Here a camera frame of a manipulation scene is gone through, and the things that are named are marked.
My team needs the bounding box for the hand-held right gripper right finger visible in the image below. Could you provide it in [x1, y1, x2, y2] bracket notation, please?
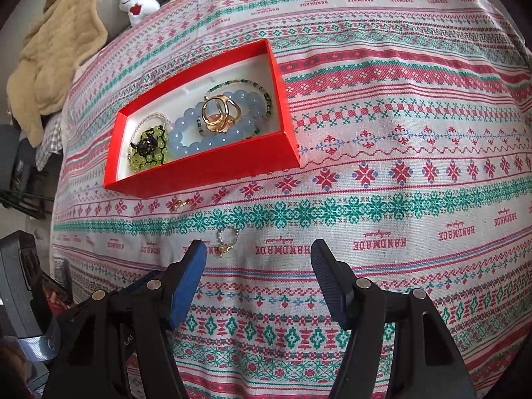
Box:
[310, 239, 478, 399]

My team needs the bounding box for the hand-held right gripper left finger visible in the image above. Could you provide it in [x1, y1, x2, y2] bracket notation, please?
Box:
[42, 239, 208, 399]

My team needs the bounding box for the small pearl gold earring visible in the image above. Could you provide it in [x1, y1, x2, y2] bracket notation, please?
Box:
[216, 226, 238, 257]

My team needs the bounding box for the red cardboard box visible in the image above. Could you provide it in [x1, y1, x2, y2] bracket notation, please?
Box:
[103, 38, 302, 199]

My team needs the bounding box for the green bead bracelet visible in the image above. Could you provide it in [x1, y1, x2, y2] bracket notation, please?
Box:
[128, 125, 171, 172]

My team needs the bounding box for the blue bead bracelet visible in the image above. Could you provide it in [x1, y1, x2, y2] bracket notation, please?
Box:
[170, 88, 266, 159]

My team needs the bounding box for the pearl bead bracelet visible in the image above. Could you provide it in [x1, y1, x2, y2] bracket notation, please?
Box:
[133, 112, 173, 142]

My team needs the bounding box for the gold ring cluster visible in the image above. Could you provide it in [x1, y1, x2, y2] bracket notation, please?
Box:
[201, 95, 242, 134]

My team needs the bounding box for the thin green beaded bracelet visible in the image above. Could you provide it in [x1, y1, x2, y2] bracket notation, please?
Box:
[197, 79, 274, 137]

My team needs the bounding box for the dark furniture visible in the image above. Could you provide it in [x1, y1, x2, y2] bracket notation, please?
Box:
[0, 125, 55, 221]

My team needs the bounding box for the grey checked sheet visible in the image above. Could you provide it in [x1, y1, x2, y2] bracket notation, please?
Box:
[35, 112, 65, 171]

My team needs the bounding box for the beige fleece blanket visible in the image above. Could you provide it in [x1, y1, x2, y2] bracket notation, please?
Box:
[6, 0, 109, 148]

